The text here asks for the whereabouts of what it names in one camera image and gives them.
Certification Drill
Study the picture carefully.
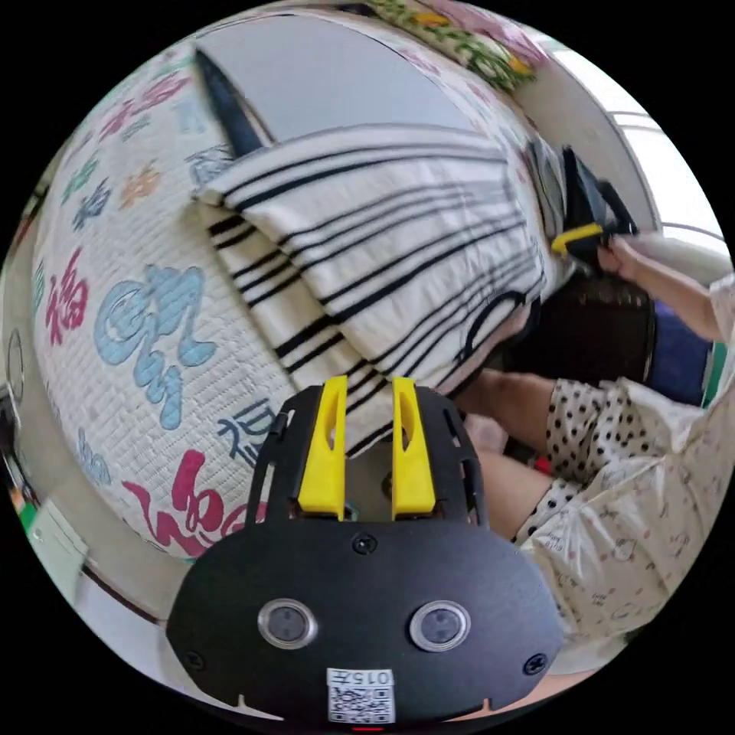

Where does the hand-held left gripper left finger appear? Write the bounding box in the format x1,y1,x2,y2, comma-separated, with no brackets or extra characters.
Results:
297,375,349,522

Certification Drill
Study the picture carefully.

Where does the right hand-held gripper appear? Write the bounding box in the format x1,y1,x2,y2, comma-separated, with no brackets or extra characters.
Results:
550,145,639,278

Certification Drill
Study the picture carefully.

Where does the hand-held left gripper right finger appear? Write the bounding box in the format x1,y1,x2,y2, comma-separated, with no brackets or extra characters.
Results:
392,376,436,519

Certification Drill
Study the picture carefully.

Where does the black and white striped shirt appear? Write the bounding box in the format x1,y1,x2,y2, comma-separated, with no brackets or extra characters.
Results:
194,122,554,460

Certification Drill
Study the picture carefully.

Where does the person's right forearm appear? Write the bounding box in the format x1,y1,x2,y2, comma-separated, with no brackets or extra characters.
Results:
631,254,726,342

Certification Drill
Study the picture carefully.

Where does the person's right hand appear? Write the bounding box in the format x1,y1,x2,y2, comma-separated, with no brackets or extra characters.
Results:
596,234,652,283

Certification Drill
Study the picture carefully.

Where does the person's left hand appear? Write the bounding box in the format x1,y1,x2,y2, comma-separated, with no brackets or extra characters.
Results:
446,674,582,724

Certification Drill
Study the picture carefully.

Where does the black basket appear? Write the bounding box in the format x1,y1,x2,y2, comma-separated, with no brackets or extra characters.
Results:
500,274,657,387

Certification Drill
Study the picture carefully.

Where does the window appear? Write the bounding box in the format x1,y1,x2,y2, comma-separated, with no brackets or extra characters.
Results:
550,45,731,244

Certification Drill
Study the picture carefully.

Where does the person's body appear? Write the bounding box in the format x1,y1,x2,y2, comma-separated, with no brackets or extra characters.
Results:
456,273,735,639

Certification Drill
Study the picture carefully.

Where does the floral pillow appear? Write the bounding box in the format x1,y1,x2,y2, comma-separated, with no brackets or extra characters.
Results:
364,0,554,94

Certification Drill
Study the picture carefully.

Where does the grey and navy garment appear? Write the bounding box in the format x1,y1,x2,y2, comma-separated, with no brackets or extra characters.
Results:
192,13,479,157

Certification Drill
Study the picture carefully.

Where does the bed with printed quilt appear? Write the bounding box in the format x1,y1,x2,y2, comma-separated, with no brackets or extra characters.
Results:
27,10,555,563

